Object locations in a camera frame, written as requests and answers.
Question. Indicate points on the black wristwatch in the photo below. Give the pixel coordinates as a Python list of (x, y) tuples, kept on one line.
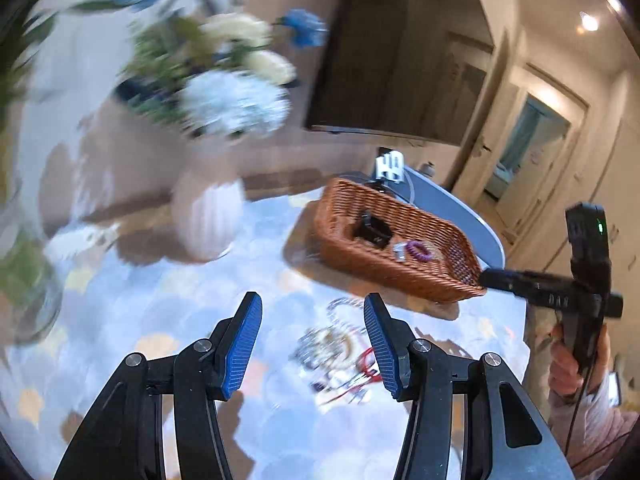
[(372, 230)]

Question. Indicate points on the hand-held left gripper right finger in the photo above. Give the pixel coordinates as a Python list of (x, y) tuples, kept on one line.
[(382, 345)]

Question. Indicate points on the white room door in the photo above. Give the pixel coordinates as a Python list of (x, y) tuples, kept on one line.
[(500, 125)]

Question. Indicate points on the dark wall television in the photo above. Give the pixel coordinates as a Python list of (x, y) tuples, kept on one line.
[(390, 60)]

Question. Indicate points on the small blue artificial flower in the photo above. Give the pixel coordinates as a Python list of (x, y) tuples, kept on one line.
[(307, 27)]

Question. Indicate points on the person's right hand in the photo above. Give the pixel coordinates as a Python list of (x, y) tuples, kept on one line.
[(562, 365)]

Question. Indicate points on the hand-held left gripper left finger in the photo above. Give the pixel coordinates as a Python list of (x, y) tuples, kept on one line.
[(242, 345)]

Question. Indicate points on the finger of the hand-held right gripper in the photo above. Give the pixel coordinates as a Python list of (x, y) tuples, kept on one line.
[(502, 280)]

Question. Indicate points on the white ribbed vase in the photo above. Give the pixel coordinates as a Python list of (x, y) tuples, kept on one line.
[(207, 220)]

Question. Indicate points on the white flower bouquet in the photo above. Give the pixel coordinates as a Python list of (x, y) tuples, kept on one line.
[(230, 100)]

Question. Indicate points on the small silver trinket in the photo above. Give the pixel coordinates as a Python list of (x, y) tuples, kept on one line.
[(400, 252)]

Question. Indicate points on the pastel scale-patterned tablecloth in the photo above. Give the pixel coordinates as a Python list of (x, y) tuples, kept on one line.
[(150, 300)]

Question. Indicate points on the person's right forearm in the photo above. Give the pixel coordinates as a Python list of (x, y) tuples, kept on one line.
[(600, 435)]

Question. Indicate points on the grey oval side table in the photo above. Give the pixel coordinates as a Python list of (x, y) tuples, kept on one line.
[(450, 205)]

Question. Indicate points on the white tablet screen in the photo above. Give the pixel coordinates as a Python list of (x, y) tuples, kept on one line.
[(615, 389)]

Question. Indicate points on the brown wicker basket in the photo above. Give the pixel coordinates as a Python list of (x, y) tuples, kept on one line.
[(350, 255)]

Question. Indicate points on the white wardrobe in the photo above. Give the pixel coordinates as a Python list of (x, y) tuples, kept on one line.
[(600, 170)]

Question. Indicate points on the glass vase with plant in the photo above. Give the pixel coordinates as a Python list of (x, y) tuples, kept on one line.
[(30, 280)]

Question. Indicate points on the white clamp device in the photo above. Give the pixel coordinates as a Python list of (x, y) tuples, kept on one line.
[(390, 165)]

